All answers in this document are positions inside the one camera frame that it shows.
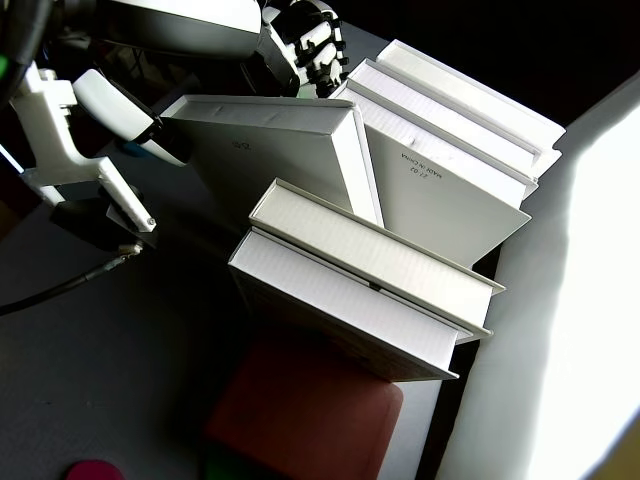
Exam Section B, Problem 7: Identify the white book with printed cover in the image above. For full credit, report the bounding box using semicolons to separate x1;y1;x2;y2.
330;57;541;269

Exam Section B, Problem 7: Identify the blue toy block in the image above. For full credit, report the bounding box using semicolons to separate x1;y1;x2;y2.
115;139;151;159

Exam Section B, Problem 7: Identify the thick red cover book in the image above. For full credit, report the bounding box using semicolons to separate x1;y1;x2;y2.
202;327;406;480

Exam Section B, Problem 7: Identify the white book with K spine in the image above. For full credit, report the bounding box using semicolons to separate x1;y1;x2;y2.
158;93;387;231

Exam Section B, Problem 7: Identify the black camera cable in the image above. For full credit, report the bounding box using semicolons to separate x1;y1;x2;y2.
0;242;146;317

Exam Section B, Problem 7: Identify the tan cover hardcover book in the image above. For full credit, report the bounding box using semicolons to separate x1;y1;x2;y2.
227;227;461;385

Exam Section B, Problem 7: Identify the white hardcover book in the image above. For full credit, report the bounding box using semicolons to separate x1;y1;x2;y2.
248;177;507;337
374;38;567;182

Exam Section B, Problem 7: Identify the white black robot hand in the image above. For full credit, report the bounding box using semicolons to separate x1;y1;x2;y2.
72;0;350;169

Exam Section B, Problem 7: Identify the red heart block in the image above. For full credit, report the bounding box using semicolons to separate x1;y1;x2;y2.
64;459;126;480

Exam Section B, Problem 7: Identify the grey table cloth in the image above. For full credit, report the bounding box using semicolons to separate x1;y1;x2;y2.
0;19;501;480

